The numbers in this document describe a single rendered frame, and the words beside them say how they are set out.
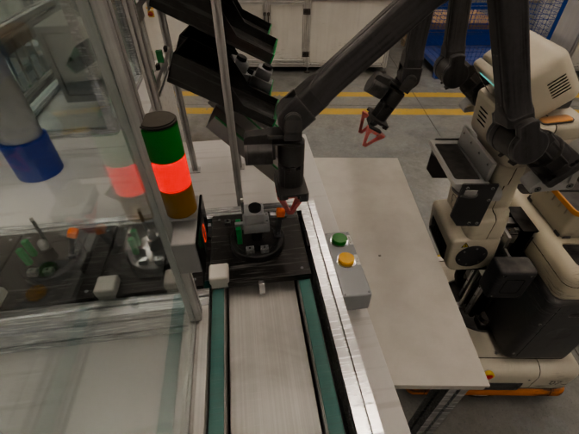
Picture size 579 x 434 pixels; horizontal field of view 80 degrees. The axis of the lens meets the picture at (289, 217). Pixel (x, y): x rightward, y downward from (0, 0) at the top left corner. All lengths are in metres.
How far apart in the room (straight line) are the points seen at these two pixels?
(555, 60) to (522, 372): 1.17
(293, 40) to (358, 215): 3.80
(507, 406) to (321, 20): 4.14
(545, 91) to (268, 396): 0.92
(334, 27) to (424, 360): 4.28
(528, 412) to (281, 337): 1.40
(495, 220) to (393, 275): 0.41
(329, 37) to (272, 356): 4.34
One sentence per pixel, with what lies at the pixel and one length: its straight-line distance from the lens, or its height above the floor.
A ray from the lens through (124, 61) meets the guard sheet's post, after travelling 0.48.
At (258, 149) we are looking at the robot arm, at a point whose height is 1.26.
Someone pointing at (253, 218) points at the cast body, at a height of 1.08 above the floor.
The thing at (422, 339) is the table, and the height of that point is 0.86.
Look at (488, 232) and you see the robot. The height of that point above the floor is 0.84.
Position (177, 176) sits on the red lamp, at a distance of 0.52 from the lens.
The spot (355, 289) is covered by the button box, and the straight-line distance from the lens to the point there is 0.84.
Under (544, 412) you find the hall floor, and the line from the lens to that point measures 2.03.
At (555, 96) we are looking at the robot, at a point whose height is 1.29.
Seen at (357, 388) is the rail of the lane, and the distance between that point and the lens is 0.73.
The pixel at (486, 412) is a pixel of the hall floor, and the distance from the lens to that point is 1.91.
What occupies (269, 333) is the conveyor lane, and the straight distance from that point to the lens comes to 0.81.
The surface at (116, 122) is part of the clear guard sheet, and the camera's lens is 0.45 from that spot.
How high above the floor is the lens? 1.62
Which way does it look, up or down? 42 degrees down
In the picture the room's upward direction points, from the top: straight up
